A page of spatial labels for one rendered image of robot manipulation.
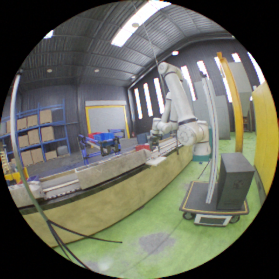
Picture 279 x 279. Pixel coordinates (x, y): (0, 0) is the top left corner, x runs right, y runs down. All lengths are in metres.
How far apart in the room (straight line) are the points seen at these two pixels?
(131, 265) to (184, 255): 0.57
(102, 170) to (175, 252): 1.30
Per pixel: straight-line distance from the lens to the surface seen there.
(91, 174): 1.13
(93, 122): 11.94
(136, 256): 1.41
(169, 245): 1.42
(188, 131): 0.71
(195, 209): 1.35
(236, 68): 8.72
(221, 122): 6.50
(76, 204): 1.24
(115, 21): 9.14
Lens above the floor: 1.33
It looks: 7 degrees down
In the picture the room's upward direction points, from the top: 9 degrees counter-clockwise
